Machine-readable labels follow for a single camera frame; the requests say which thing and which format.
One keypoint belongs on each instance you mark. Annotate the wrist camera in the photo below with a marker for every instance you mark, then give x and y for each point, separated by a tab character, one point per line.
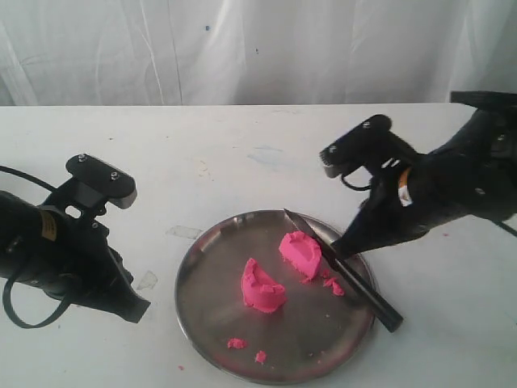
96	182
366	145

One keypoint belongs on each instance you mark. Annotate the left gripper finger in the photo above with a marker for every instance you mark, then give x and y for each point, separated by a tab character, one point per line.
107	288

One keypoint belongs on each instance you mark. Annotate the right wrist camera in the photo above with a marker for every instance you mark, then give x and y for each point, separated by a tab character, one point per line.
366	145

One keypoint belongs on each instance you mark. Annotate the white backdrop curtain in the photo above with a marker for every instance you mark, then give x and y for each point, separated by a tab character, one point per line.
253	52

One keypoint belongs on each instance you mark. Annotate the clear tape piece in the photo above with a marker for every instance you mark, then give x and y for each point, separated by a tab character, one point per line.
184	232
148	281

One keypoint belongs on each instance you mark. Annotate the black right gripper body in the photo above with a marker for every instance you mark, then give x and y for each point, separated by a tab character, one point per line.
393	174

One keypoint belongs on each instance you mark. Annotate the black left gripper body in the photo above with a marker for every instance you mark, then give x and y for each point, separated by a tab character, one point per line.
80	236

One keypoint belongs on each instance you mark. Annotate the clear tape piece upper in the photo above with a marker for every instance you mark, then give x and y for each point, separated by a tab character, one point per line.
184	232

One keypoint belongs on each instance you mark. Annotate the pink clay crumb front-middle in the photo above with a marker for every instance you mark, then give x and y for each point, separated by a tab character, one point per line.
260	357

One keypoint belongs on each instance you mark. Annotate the pink clay crumb right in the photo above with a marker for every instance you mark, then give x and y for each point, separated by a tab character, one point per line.
331	281

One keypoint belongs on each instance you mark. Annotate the clear tape piece lower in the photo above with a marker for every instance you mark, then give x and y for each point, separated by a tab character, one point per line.
148	281

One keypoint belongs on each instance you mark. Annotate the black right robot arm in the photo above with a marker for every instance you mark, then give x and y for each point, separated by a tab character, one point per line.
410	193

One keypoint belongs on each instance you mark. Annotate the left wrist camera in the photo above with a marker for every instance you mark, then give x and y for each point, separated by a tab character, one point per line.
96	182

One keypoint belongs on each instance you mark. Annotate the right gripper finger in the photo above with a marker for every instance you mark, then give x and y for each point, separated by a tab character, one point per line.
375	226

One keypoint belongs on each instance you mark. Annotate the black knife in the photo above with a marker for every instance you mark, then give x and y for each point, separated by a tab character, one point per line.
383	310

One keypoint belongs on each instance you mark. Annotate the pink clay crumb front-left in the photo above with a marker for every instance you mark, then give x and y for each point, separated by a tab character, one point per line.
236	343

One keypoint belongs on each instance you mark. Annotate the pink clay half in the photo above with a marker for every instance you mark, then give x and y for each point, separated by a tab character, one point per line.
302	252

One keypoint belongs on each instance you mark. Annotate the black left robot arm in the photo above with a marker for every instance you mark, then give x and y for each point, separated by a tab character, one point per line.
60	248

